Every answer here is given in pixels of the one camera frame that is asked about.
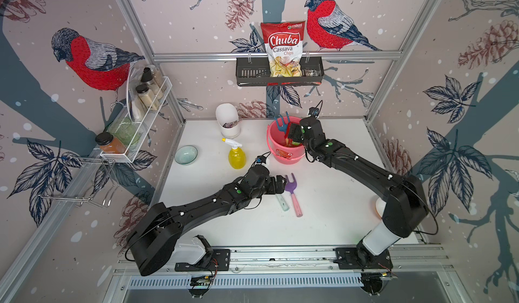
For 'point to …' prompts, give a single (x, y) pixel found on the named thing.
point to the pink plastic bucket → (276, 143)
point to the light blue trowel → (282, 203)
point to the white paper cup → (227, 113)
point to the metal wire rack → (84, 180)
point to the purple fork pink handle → (290, 187)
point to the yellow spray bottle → (236, 157)
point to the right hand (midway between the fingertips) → (297, 126)
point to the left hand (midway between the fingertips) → (282, 178)
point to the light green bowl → (186, 155)
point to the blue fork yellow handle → (284, 126)
